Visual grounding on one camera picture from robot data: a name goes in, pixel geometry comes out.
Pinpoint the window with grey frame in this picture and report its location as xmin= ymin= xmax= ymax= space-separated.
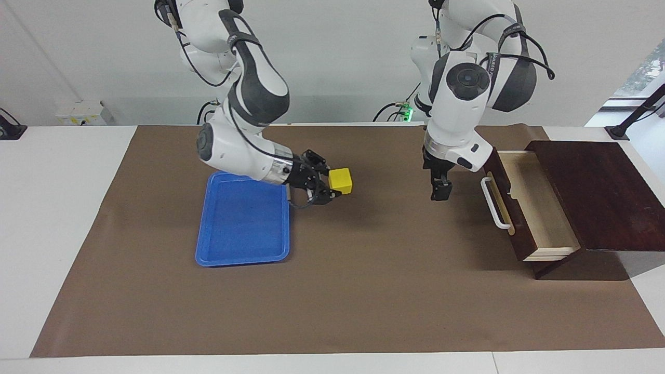
xmin=600 ymin=37 xmax=665 ymax=112

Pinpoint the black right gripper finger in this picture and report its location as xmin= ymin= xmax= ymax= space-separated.
xmin=303 ymin=150 xmax=331 ymax=175
xmin=310 ymin=184 xmax=343 ymax=205

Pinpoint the yellow cube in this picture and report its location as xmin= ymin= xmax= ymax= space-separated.
xmin=328 ymin=168 xmax=353 ymax=195

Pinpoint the wooden drawer with white handle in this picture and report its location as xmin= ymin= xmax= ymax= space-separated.
xmin=481 ymin=147 xmax=582 ymax=262

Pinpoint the black base power cable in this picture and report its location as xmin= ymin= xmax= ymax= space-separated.
xmin=196 ymin=100 xmax=221 ymax=125
xmin=372 ymin=83 xmax=421 ymax=123

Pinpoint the brown table mat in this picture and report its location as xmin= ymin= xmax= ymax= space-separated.
xmin=30 ymin=124 xmax=665 ymax=358

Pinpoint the dark wooden cabinet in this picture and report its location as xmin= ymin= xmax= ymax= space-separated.
xmin=524 ymin=139 xmax=665 ymax=281

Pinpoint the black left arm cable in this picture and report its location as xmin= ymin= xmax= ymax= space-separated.
xmin=434 ymin=0 xmax=555 ymax=81

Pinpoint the blue plastic tray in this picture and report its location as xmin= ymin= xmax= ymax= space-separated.
xmin=195 ymin=171 xmax=290 ymax=268

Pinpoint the black desk stand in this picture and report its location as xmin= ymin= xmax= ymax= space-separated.
xmin=0 ymin=108 xmax=28 ymax=141
xmin=605 ymin=83 xmax=665 ymax=141

